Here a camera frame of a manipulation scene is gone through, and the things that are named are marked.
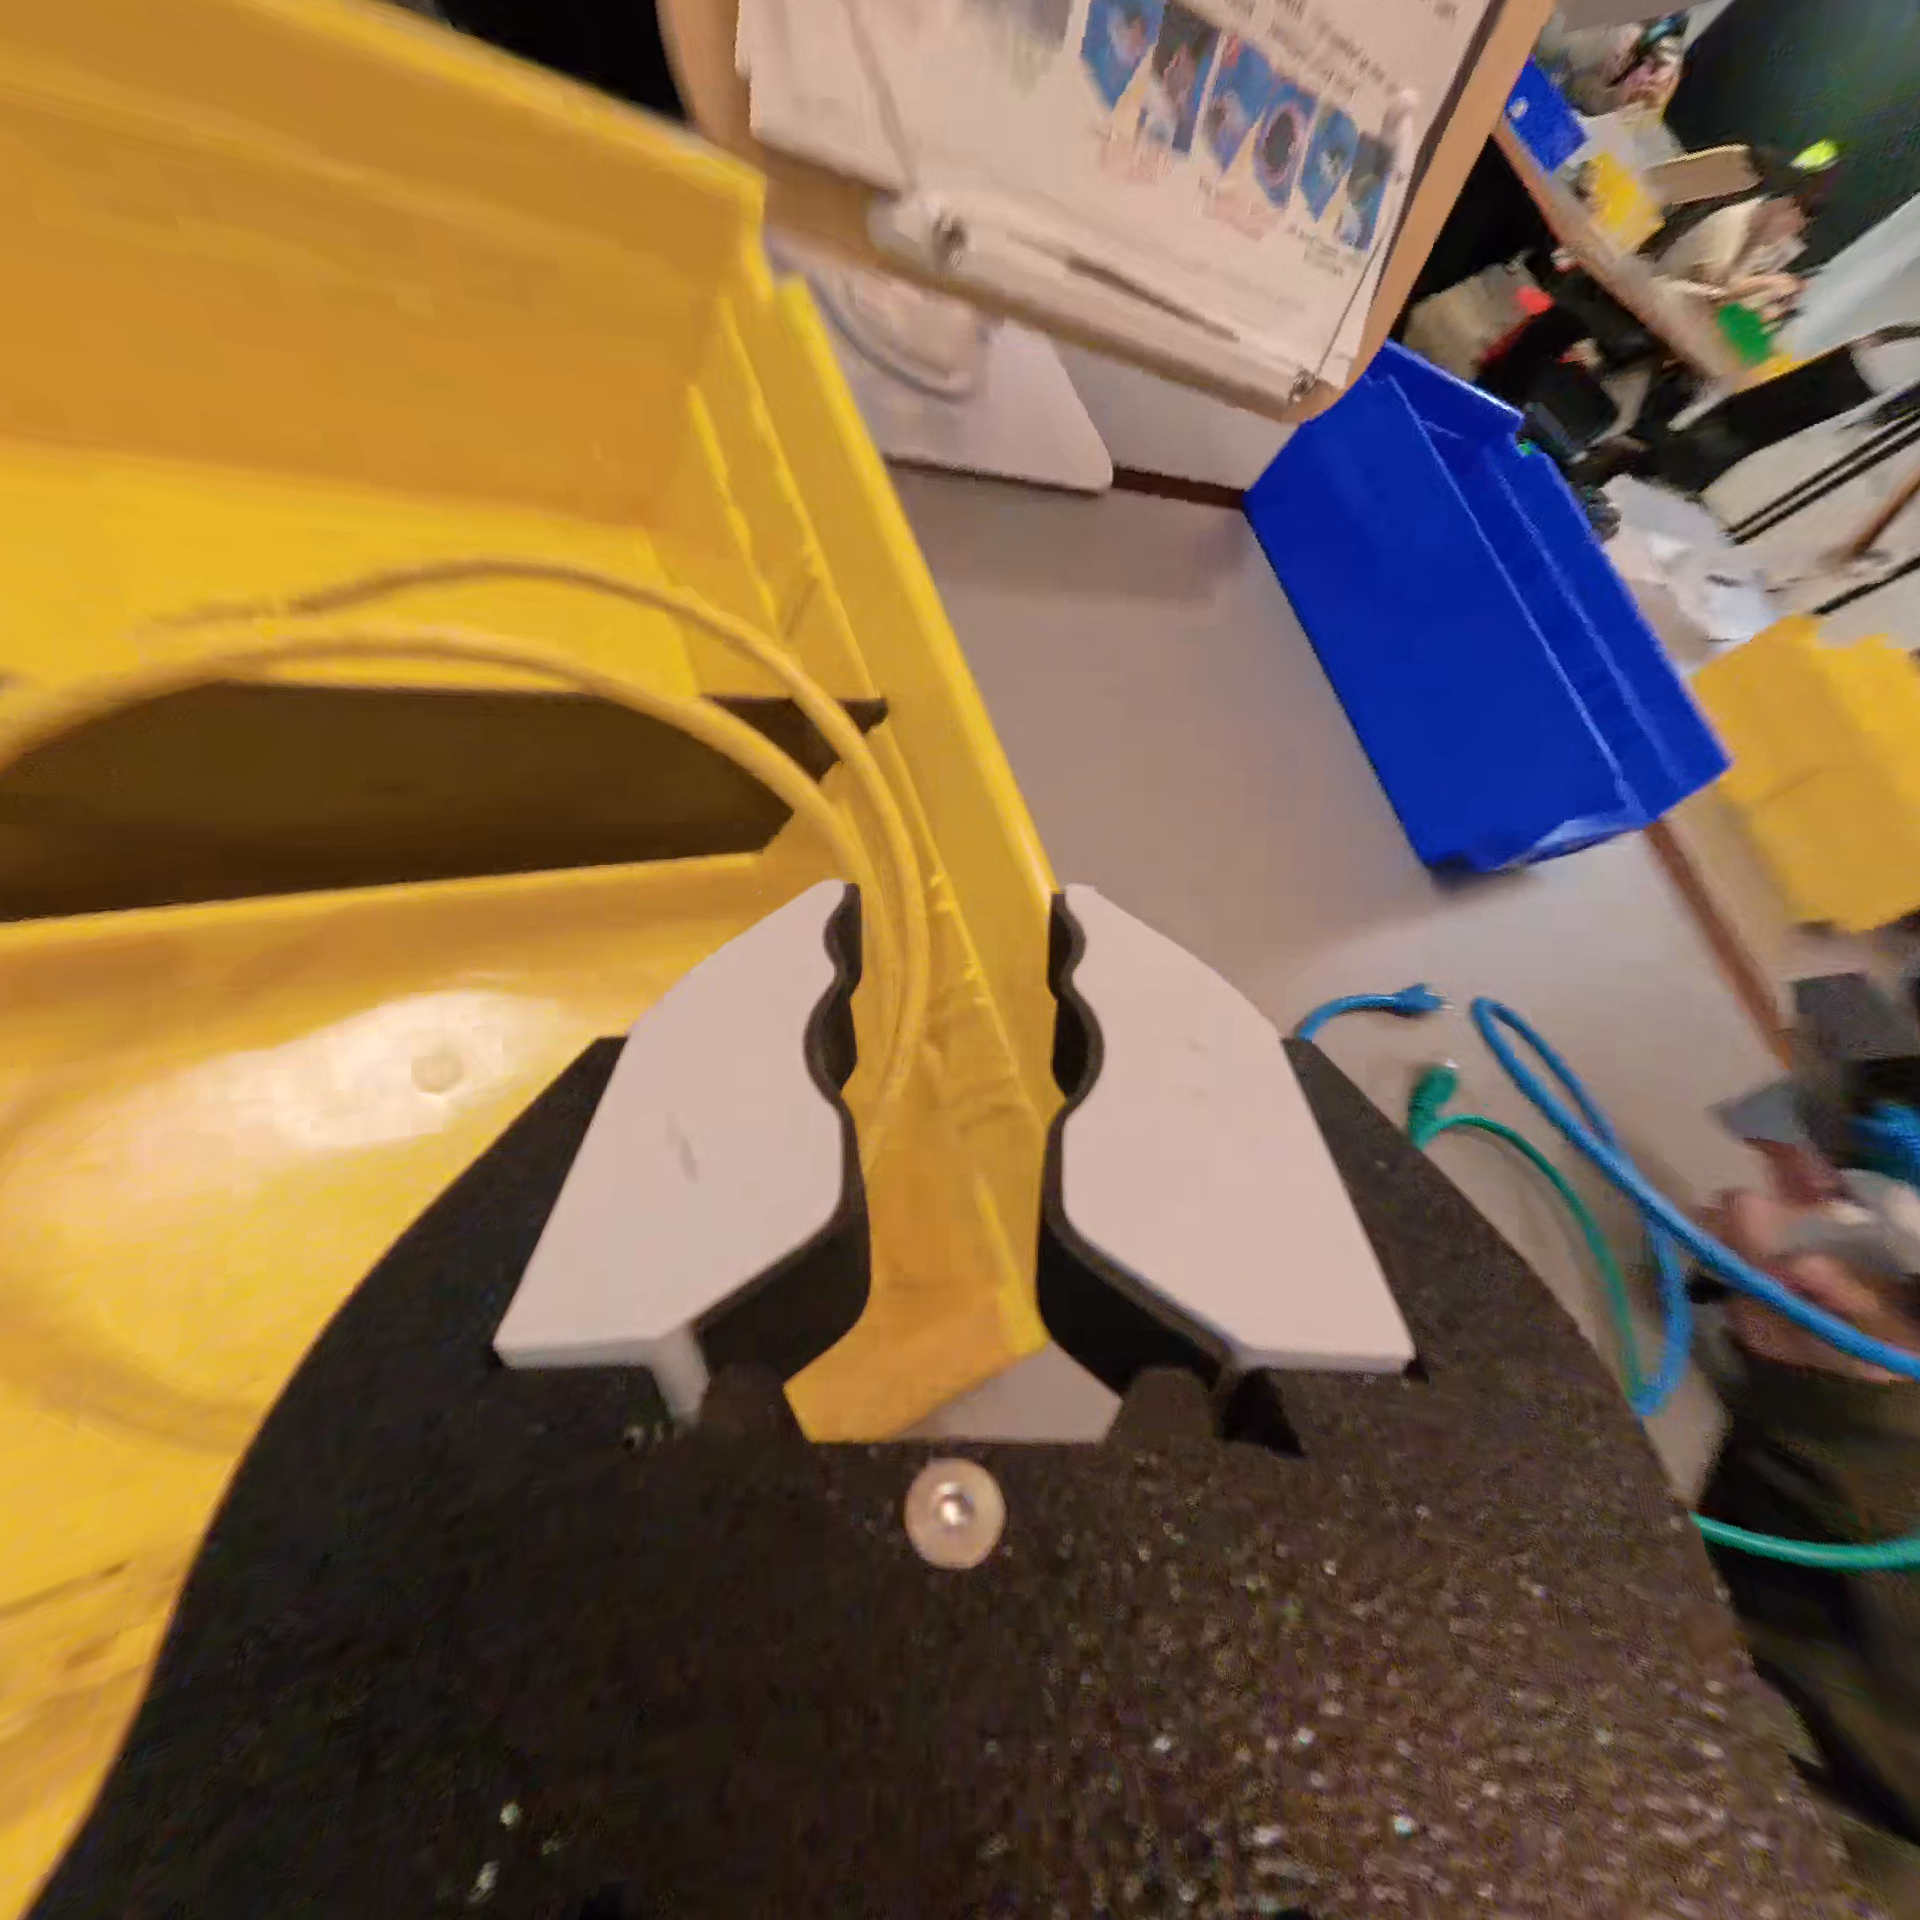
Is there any wooden board with poster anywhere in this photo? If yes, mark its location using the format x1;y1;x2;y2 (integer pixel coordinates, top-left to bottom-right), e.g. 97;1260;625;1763
657;0;1553;425

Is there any green ethernet cable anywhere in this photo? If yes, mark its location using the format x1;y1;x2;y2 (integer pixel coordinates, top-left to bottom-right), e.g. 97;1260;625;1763
1407;1063;1920;1574

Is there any blue plastic bin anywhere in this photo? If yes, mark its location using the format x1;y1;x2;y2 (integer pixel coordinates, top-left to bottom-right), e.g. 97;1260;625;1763
1243;343;1735;876

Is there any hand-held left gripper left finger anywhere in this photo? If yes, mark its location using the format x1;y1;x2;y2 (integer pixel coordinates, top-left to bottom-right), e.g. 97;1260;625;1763
492;880;878;1422

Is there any yellow ethernet cable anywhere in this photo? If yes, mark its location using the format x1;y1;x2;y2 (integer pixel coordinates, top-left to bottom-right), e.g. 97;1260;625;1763
0;558;939;1458

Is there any small yellow plastic bin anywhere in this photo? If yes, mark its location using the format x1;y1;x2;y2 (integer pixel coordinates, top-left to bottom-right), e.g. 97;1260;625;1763
1692;612;1920;932

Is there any blue ethernet cable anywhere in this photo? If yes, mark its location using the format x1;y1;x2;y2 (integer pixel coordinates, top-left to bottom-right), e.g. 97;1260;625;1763
1293;983;1920;1419

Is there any large yellow plastic bin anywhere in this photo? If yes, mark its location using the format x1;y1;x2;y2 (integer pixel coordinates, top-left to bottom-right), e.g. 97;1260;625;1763
0;0;1070;1920

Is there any cluttered wooden shelf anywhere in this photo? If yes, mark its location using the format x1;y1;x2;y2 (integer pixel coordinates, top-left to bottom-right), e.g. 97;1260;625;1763
1491;0;1920;395

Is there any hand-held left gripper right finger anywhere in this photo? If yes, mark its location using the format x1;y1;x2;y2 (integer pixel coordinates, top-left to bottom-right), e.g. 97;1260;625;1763
1039;883;1420;1383

